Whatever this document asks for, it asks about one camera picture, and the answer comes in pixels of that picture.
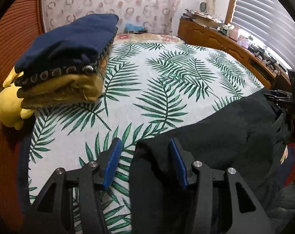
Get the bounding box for black printed t-shirt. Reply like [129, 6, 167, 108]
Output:
[129, 90, 290, 233]

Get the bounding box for white window blinds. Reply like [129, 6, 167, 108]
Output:
[232, 0, 295, 69]

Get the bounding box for clutter pile on cabinet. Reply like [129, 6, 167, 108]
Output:
[181, 9, 224, 28]

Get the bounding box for wooden sideboard cabinet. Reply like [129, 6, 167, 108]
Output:
[178, 18, 291, 92]

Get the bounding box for yellow plush toy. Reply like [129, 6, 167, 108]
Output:
[0, 68, 34, 130]

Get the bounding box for small grey fan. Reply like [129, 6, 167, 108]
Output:
[199, 2, 207, 13]

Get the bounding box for palm leaf bed sheet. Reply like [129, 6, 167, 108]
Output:
[28, 42, 263, 233]

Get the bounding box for mustard yellow folded garment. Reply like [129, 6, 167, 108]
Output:
[17, 57, 108, 109]

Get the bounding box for floral blanket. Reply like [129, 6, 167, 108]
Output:
[114, 33, 185, 44]

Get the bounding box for circle patterned curtain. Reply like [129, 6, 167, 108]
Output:
[42, 0, 180, 35]

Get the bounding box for dark patterned folded garment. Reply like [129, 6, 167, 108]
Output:
[14, 26, 119, 91]

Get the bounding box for blue cloth item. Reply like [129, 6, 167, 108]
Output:
[124, 23, 147, 34]

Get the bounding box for navy blue folded garment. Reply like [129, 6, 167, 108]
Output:
[14, 14, 119, 75]

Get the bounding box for wooden slatted wardrobe door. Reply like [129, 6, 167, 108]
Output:
[0, 0, 44, 233]

